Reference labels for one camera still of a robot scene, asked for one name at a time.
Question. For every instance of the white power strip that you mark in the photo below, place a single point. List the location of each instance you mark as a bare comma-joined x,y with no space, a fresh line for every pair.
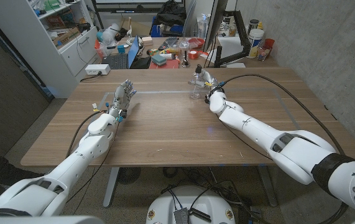
97,69

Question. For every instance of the black flat connector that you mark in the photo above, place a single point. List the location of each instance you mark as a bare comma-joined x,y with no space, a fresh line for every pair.
200,215

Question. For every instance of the glass with small items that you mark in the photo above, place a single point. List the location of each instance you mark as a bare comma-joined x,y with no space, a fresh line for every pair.
262,53

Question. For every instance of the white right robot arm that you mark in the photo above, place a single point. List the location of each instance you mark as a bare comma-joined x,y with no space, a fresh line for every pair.
289,146

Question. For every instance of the white lidded canister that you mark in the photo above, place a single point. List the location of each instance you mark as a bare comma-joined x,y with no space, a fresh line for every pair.
255,42

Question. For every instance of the black lidded canister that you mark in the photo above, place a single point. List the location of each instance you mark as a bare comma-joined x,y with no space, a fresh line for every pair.
253,25

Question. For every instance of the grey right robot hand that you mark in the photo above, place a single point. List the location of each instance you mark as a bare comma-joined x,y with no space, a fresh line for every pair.
209,81

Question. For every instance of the red desk mat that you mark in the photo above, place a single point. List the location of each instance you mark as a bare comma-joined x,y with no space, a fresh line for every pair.
171,64

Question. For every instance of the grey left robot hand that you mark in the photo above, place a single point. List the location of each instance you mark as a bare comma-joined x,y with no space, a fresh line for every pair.
122,96

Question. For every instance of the clear dispenser bottle black pump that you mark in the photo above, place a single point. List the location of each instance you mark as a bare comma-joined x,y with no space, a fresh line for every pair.
195,93

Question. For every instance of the red tape roll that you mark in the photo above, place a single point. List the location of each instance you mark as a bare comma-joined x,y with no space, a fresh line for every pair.
193,55

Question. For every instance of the white shelf cabinet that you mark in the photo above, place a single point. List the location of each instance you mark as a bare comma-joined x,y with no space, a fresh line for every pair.
40,53

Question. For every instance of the white robot torso base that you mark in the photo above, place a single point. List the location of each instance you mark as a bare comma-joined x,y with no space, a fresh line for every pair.
192,199

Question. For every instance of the person's dark clothed leg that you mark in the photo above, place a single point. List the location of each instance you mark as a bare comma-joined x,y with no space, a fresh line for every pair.
0,174

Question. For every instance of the clear glass jar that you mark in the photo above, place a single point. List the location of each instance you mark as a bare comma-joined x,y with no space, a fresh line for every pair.
184,51

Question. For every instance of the teal box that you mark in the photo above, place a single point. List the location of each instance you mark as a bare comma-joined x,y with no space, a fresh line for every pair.
158,59

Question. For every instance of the cardboard box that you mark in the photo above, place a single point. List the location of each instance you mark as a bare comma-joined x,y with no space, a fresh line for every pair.
66,36

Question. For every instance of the clear pump bottle blue label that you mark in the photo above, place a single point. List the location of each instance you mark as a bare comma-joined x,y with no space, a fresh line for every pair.
202,26

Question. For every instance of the white plastic bag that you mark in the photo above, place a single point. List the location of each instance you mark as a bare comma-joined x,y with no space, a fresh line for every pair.
108,35

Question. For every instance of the red cup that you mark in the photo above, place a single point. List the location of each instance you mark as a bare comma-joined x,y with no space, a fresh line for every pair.
269,43

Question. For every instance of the black computer monitor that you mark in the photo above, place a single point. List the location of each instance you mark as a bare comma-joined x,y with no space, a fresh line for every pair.
216,21

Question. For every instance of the black round floor fan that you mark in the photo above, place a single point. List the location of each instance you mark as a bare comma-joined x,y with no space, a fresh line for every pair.
129,175

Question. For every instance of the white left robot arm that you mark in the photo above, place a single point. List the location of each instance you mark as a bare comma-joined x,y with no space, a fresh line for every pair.
71,165

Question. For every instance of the red bowl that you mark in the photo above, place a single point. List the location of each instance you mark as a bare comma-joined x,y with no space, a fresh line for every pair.
197,43

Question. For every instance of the black jacket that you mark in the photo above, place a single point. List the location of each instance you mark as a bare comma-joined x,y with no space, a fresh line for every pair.
171,14

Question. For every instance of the grey table leg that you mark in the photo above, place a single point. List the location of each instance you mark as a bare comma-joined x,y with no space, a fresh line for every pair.
111,186
268,186

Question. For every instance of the open laptop blue screen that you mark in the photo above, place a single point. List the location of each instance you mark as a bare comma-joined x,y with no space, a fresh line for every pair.
119,60

